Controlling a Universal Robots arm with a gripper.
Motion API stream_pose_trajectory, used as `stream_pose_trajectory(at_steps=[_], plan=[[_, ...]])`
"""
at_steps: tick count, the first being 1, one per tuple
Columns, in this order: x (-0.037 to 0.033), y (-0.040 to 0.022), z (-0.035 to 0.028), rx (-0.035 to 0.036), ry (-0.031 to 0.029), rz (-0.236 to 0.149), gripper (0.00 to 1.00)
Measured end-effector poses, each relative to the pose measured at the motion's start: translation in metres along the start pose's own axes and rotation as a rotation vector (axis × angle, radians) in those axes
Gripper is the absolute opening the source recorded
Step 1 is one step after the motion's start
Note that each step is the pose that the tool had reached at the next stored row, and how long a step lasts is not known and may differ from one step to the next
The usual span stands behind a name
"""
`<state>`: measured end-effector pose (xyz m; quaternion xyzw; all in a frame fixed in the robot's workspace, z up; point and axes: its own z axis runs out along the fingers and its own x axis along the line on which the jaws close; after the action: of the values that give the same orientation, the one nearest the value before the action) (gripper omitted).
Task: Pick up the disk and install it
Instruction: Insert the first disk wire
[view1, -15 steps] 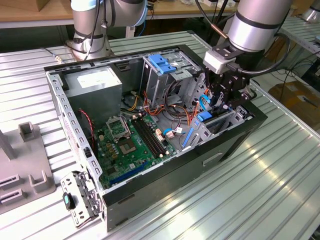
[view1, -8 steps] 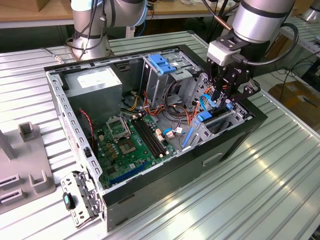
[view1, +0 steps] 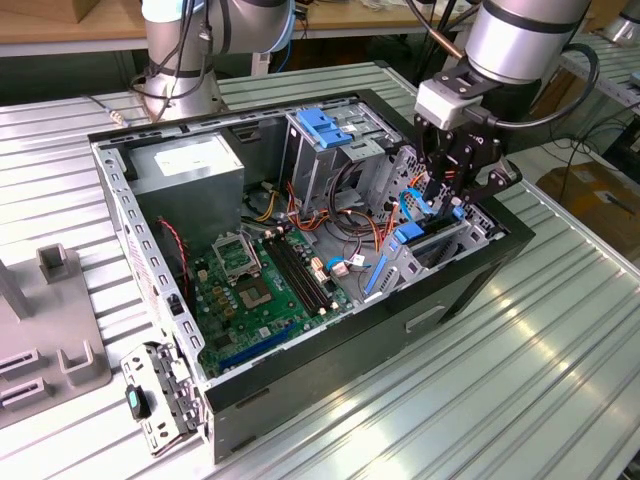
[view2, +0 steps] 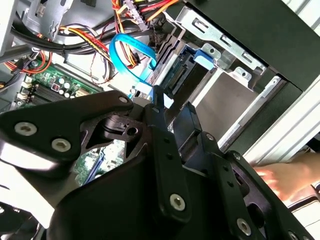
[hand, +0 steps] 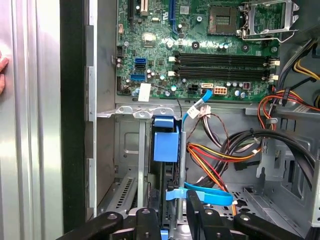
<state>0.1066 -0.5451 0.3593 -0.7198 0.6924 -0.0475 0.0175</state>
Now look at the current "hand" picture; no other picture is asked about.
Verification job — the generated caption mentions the black open PC case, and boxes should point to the black open PC case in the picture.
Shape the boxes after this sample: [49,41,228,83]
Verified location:
[59,0,320,240]

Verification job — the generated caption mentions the black expansion slot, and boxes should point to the black expansion slot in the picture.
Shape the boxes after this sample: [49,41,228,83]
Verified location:
[127,0,135,28]

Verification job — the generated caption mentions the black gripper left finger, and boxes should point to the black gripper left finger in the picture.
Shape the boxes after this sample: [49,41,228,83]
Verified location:
[56,190,166,240]

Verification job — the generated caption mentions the green motherboard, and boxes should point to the green motherboard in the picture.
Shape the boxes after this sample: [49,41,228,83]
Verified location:
[115,0,281,101]

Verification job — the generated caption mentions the grey metal drive cage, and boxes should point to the grey metal drive cage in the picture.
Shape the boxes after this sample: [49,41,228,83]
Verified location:
[244,107,320,233]

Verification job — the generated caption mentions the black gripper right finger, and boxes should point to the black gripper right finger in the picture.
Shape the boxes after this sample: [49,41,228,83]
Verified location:
[186,190,305,240]

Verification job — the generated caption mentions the black cable bundle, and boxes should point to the black cable bundle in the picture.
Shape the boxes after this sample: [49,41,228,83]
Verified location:
[219,128,316,193]

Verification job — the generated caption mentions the grey metal disk bay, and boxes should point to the grey metal disk bay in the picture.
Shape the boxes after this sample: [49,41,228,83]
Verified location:
[96,104,191,240]

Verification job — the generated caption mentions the white connector wire bundle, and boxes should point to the white connector wire bundle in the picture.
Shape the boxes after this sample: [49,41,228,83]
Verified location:
[197,106,227,151]

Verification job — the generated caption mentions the blue data wire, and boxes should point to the blue data wire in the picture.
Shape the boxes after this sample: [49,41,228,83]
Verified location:
[164,88,235,207]

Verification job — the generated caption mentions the hard disk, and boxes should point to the hard disk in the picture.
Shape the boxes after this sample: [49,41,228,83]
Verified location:
[147,115,182,240]

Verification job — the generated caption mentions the metal locking lever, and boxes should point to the metal locking lever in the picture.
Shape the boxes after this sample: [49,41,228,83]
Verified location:
[239,28,301,43]

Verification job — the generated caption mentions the person bare hand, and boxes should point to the person bare hand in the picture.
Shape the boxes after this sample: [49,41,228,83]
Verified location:
[0,51,10,96]

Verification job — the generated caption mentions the blue expansion slot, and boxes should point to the blue expansion slot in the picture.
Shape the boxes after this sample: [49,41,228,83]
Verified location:
[169,0,179,35]

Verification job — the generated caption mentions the white barcode sticker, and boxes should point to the white barcode sticker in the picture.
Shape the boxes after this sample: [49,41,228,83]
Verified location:
[137,83,152,102]

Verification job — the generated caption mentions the CPU socket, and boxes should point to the CPU socket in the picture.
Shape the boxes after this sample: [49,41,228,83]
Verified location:
[207,4,238,36]

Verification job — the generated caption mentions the black RAM slot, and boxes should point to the black RAM slot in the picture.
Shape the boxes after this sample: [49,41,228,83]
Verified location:
[167,51,281,66]
[167,65,281,81]

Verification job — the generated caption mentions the yellow black power wires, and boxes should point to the yellow black power wires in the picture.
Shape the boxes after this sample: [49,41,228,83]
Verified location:
[277,37,320,85]

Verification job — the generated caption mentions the red orange wire bundle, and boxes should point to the red orange wire bundle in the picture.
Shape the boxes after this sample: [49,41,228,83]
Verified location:
[257,88,320,131]

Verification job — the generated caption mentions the orange red power wire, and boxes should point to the orange red power wire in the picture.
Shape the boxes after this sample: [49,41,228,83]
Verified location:
[186,142,262,217]

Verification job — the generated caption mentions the metal socket cover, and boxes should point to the metal socket cover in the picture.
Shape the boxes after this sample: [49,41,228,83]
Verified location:
[239,0,300,36]

